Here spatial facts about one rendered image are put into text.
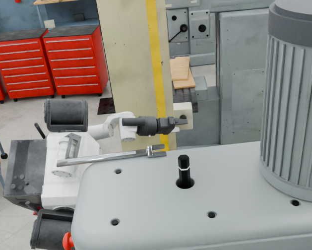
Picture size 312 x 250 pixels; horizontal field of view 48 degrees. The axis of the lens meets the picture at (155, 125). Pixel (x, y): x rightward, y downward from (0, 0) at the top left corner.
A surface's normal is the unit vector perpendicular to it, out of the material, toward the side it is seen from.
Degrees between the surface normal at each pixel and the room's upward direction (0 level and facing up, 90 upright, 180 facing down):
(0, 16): 90
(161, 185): 0
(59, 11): 90
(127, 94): 90
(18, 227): 0
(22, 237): 0
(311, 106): 90
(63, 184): 35
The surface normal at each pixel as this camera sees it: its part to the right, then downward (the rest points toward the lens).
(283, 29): -0.92, 0.27
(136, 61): 0.05, 0.51
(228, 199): -0.10, -0.86
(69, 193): 0.03, -0.43
